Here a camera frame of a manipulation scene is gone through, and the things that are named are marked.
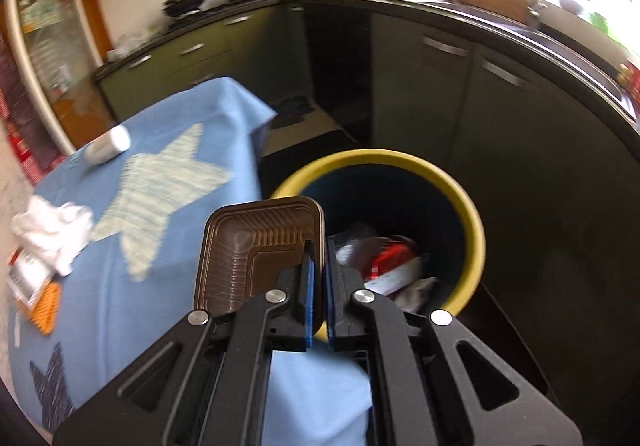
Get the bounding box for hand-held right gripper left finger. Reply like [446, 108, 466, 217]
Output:
[52, 241, 317, 446]

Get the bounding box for yellow rimmed trash bin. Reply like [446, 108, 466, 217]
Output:
[270, 149, 486, 344]

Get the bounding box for dark checked apron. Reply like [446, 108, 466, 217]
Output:
[0, 40, 56, 171]

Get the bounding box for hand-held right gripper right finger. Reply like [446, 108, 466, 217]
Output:
[325, 238, 583, 446]

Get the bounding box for dark green lower cabinets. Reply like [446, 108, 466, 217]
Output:
[285, 0, 640, 427]

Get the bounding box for red instant noodle cup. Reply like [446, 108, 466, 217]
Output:
[365, 236, 426, 284]

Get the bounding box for blue star tablecloth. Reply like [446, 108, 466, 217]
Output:
[7, 76, 373, 446]

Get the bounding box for orange mesh piece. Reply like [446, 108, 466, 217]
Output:
[31, 283, 62, 337]

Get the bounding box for black wok with lid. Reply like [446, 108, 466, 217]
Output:
[162, 0, 207, 19]

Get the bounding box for sliding glass door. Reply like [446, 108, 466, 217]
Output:
[5, 0, 116, 151]

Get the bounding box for steel double sink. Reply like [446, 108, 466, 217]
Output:
[525, 20, 638, 119]

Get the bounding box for crumpled white tissue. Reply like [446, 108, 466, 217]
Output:
[11, 196, 95, 277]

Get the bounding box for white plastic bag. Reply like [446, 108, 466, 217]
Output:
[107, 28, 161, 62]

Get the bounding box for dark floor mat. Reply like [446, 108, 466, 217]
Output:
[267, 96, 321, 129]

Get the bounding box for green lower cabinets with drawers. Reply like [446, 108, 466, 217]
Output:
[95, 0, 311, 127]

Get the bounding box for small white bottle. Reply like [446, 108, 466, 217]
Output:
[82, 126, 131, 165]

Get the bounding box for brown plastic tray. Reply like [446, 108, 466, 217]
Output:
[194, 196, 326, 317]

